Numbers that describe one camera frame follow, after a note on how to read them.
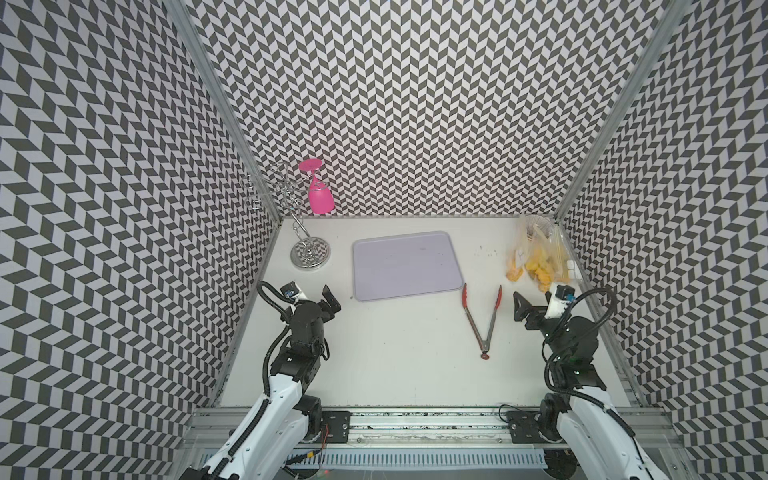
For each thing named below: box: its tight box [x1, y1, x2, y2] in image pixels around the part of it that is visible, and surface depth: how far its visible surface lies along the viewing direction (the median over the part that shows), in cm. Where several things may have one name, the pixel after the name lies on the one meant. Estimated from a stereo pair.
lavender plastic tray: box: [352, 231, 464, 302], surface depth 107 cm
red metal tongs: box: [462, 283, 502, 360], surface depth 93 cm
